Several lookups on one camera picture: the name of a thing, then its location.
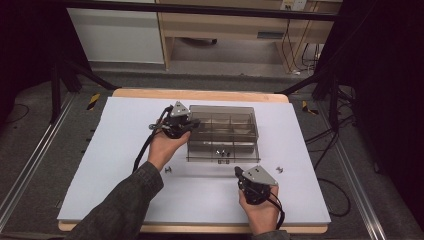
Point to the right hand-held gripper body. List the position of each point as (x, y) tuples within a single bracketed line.
[(258, 190)]

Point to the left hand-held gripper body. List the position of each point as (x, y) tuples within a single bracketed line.
[(175, 125)]

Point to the smoky transparent drawer cabinet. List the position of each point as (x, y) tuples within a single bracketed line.
[(221, 123)]

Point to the person's left hand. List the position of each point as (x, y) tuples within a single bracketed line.
[(163, 148)]

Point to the person's right hand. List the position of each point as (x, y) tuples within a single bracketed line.
[(263, 216)]

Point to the wooden table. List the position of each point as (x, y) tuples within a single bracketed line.
[(200, 94)]

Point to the white table board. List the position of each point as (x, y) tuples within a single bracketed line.
[(116, 133)]

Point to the yellow black floor tape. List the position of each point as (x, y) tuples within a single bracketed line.
[(309, 108), (93, 101)]

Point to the wooden desk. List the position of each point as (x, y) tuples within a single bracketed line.
[(226, 25)]

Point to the white cabinet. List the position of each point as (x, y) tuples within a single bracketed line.
[(116, 33)]

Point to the black metal stand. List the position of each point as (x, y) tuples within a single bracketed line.
[(56, 86), (333, 100)]

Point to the white power strip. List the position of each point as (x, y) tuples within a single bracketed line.
[(293, 4)]

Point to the black curtain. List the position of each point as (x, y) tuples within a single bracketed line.
[(383, 83), (26, 40)]

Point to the metal floor rail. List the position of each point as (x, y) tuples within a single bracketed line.
[(36, 150), (353, 180)]

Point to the black horizontal frame bar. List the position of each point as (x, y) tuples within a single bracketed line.
[(200, 9)]

